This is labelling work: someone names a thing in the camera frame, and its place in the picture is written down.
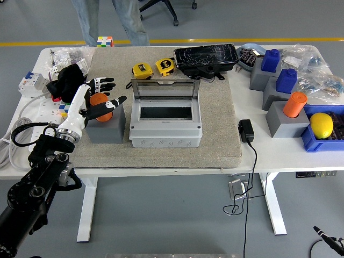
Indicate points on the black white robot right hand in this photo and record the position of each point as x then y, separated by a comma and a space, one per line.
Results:
326, 237

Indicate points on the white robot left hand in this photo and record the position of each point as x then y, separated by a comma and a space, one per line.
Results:
75, 110

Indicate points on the orange cylinder battery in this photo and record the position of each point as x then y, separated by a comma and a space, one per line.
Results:
98, 99
295, 104

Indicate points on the grey cube holder with hole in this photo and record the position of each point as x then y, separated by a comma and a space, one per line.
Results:
107, 133

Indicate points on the grey enclosure box with lid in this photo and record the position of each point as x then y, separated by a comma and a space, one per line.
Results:
164, 134

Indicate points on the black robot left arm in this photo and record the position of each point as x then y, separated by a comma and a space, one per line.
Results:
32, 174

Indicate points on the colourful puzzle cube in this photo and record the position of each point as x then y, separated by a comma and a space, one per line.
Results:
64, 108

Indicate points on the black cloth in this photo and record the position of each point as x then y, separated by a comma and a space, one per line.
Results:
68, 80

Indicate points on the white power strip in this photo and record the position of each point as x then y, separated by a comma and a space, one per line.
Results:
43, 115

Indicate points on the white circuit breaker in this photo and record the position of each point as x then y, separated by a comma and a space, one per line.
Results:
29, 84

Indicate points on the clear bags of small parts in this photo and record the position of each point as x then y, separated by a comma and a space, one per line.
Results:
64, 53

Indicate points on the white table leg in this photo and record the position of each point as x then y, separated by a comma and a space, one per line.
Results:
274, 207
87, 209

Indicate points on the table control panel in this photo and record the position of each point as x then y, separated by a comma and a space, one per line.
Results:
315, 174

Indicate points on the white-faced puzzle cube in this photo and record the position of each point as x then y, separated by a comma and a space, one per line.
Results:
105, 42

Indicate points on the person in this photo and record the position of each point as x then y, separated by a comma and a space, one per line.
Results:
86, 21

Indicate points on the blue plastic bin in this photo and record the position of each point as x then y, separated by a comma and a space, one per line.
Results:
322, 146

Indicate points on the yellow lemon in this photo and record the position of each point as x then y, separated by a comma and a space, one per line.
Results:
321, 125

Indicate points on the dark parts in bin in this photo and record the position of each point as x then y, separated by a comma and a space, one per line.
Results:
339, 126

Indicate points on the black power adapter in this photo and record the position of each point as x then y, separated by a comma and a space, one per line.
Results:
246, 130

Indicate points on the black cracked case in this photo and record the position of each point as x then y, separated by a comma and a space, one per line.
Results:
204, 57

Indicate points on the grey-brown mat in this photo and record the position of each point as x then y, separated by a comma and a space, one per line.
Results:
215, 121

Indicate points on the blue block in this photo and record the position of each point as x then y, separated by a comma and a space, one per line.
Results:
271, 60
286, 80

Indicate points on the small metal clip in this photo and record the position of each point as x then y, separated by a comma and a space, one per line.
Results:
238, 69

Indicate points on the pale blue tray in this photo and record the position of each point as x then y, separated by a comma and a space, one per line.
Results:
246, 57

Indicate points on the metal bracket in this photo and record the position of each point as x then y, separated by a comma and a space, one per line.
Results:
236, 188

